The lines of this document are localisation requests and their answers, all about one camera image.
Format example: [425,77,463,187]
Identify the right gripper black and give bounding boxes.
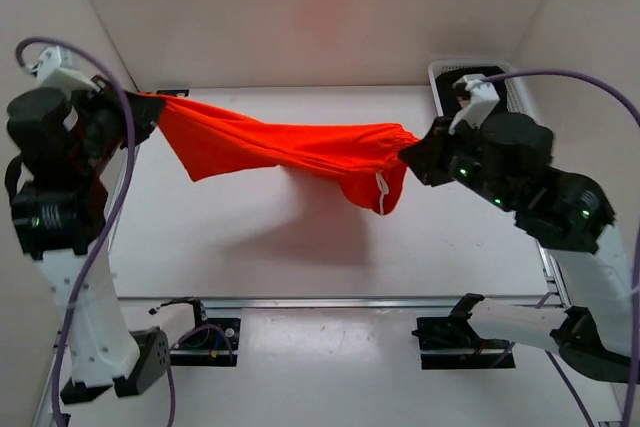
[399,113,520,213]

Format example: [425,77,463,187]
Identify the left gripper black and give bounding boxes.
[67,74,165,176]

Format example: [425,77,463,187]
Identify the orange shorts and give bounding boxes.
[158,95,418,216]

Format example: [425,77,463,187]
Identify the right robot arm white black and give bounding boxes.
[398,113,639,384]

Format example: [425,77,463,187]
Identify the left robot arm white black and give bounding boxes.
[5,77,169,405]

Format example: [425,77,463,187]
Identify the black shorts in basket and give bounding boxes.
[435,65,505,99]

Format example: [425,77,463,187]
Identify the small dark label sticker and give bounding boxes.
[156,89,190,98]

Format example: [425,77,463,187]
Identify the white plastic basket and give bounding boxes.
[428,59,540,122]

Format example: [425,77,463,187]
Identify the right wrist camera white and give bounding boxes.
[449,74,500,135]

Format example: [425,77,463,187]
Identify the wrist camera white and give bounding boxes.
[25,46,97,92]
[449,74,500,135]

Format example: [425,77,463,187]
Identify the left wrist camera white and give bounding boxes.
[25,46,97,92]

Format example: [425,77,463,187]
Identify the aluminium rail right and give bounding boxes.
[538,245,571,307]

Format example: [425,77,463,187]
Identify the aluminium rail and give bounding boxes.
[119,293,563,310]
[538,245,571,307]

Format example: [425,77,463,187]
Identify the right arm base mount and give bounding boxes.
[411,294,516,371]

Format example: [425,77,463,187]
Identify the aluminium rail front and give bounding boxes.
[119,293,563,310]

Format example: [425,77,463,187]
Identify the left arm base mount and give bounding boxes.
[148,297,241,367]

